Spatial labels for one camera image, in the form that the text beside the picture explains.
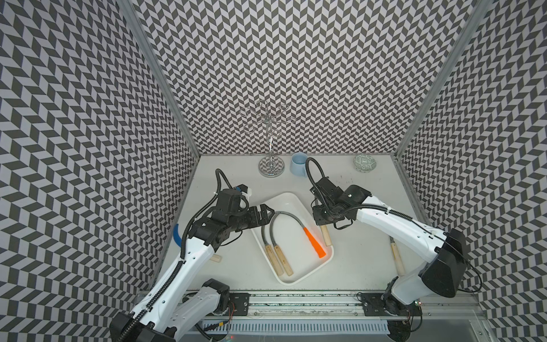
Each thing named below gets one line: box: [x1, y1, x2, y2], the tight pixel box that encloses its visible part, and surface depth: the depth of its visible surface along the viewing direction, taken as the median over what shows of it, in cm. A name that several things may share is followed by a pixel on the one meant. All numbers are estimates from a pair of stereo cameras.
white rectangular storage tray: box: [251, 191, 335, 286], surface depth 89 cm
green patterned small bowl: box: [353, 153, 377, 174], surface depth 114 cm
